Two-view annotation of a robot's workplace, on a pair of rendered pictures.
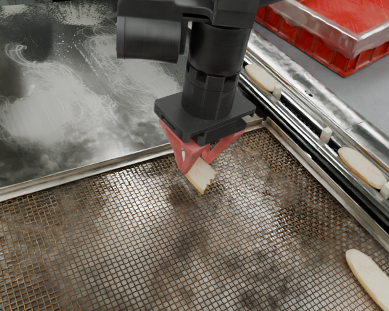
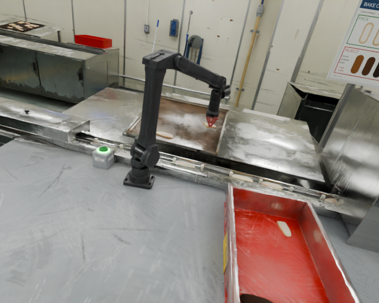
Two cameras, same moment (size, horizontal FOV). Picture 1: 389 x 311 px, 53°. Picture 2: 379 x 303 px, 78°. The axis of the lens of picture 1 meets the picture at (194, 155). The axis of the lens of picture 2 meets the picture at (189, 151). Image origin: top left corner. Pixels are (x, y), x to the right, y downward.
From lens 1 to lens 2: 146 cm
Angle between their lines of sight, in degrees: 90
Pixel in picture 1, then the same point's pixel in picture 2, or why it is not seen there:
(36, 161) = (233, 122)
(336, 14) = (281, 254)
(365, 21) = (263, 258)
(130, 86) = (252, 144)
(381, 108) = (198, 197)
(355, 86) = (216, 203)
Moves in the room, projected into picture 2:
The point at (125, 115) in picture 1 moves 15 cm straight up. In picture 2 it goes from (239, 137) to (246, 112)
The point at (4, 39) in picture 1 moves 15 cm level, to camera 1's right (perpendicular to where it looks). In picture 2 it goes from (288, 137) to (278, 143)
